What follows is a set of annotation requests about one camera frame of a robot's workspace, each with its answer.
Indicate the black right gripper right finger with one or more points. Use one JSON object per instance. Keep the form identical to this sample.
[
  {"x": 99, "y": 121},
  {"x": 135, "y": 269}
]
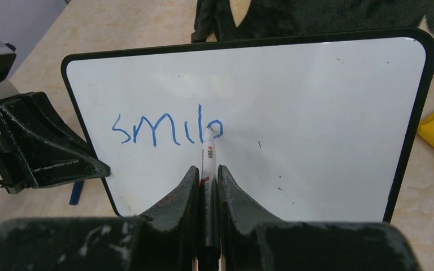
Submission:
[{"x": 255, "y": 239}]

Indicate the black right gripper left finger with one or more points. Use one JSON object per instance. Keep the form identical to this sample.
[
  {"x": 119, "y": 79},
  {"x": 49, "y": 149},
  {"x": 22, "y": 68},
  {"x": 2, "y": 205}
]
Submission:
[{"x": 161, "y": 238}]

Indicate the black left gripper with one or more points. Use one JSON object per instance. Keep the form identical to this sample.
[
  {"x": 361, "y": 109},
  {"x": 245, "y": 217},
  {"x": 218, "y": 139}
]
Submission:
[{"x": 38, "y": 149}]

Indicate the blue marker cap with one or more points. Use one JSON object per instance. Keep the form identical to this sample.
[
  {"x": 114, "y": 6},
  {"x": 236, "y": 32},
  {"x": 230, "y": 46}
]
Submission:
[{"x": 75, "y": 193}]

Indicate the blue capped whiteboard marker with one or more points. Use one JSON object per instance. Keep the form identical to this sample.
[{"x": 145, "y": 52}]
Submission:
[{"x": 209, "y": 251}]

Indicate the small whiteboard black frame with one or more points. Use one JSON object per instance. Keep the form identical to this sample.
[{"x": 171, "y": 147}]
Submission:
[{"x": 315, "y": 128}]

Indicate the black floral plush blanket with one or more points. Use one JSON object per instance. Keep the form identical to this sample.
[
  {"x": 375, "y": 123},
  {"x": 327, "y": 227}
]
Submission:
[{"x": 237, "y": 20}]

